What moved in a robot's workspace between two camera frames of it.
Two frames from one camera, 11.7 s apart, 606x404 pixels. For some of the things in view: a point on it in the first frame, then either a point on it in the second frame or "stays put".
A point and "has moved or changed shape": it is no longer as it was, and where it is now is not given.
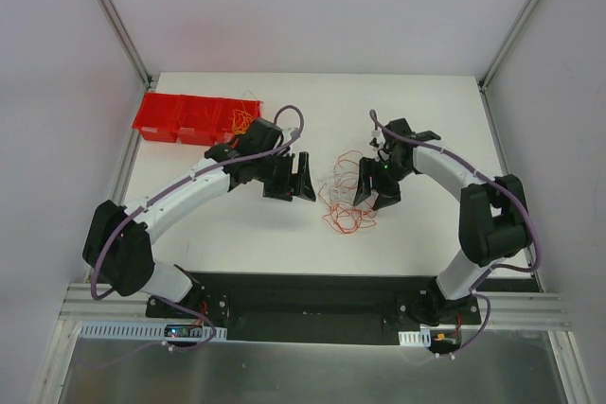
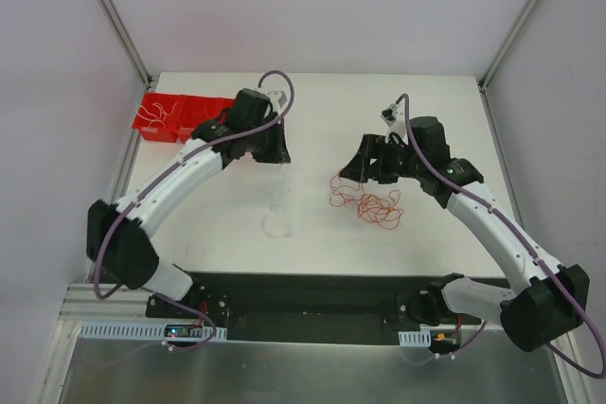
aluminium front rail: (80, 306) stays put
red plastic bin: (195, 119) stays put
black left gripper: (286, 177) -> (273, 140)
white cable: (336, 189) has moved or changed shape
